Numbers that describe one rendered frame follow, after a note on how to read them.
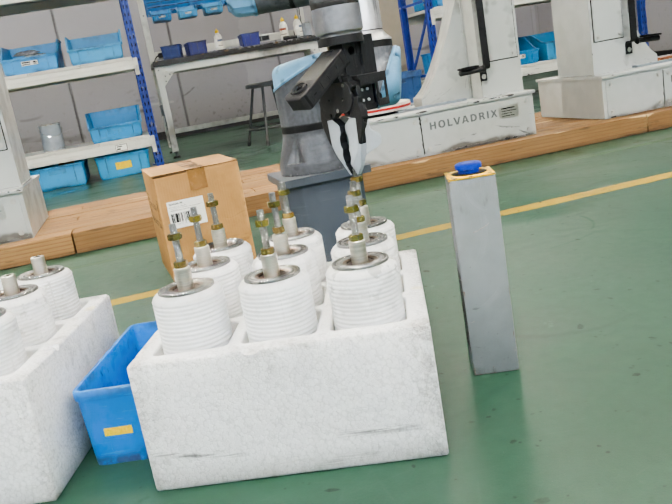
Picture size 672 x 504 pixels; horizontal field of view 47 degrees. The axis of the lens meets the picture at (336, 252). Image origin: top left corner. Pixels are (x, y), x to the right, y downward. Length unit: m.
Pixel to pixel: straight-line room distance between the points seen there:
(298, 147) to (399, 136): 1.62
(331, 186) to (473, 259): 0.48
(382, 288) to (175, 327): 0.27
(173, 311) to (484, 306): 0.48
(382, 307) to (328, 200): 0.61
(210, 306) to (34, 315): 0.33
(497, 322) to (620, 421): 0.25
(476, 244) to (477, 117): 2.14
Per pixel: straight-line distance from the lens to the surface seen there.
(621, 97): 3.64
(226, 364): 1.00
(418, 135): 3.21
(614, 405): 1.13
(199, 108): 9.38
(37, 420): 1.13
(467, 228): 1.18
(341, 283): 0.98
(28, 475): 1.16
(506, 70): 3.43
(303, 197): 1.56
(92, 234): 2.96
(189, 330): 1.03
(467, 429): 1.09
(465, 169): 1.18
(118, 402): 1.17
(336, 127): 1.23
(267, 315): 1.00
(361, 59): 1.24
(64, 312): 1.36
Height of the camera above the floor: 0.50
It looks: 13 degrees down
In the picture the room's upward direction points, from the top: 10 degrees counter-clockwise
